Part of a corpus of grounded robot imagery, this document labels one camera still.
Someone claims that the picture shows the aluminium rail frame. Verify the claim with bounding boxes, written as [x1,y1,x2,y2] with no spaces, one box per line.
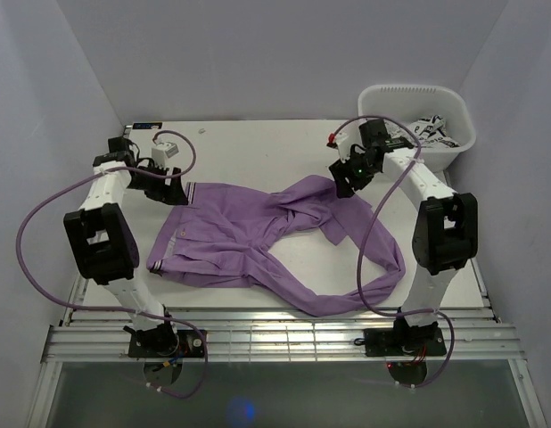
[26,261,547,427]

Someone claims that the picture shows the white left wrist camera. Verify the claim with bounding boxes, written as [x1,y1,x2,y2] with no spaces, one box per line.
[152,139,179,169]

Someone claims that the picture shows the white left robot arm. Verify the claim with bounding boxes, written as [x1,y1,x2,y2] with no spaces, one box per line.
[63,136,188,357]

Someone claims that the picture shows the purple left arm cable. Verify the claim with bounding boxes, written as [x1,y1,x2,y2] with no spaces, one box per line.
[15,129,210,399]

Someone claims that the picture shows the white plastic basket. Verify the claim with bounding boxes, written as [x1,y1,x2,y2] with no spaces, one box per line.
[358,85,476,172]

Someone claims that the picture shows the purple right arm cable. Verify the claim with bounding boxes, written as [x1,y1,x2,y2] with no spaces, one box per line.
[333,114,457,390]

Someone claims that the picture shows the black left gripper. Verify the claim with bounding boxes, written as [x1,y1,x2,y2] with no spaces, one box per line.
[127,160,188,206]

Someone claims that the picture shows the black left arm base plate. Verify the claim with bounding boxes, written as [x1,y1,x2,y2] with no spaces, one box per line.
[127,330,204,359]

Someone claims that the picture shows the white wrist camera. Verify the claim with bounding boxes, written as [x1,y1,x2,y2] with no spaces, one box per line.
[326,131,354,162]
[152,139,179,169]

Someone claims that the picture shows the black blue label sticker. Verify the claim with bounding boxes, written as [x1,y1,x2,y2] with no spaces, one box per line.
[132,122,162,130]

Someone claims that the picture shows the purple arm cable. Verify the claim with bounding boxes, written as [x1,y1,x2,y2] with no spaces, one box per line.
[15,129,210,399]
[333,114,457,390]

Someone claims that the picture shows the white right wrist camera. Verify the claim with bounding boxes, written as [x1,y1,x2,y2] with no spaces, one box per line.
[326,131,354,162]

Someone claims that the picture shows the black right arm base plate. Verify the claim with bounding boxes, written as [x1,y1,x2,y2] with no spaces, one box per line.
[355,327,447,357]

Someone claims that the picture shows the purple trousers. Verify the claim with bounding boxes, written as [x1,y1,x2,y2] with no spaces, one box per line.
[146,175,406,317]

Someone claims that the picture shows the black white printed trousers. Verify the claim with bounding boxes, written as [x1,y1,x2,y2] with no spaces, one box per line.
[358,115,459,149]

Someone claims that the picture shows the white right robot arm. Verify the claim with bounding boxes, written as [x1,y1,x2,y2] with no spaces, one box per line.
[327,115,478,358]

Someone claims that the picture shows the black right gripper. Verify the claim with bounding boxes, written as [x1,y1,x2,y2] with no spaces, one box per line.
[330,148,379,199]

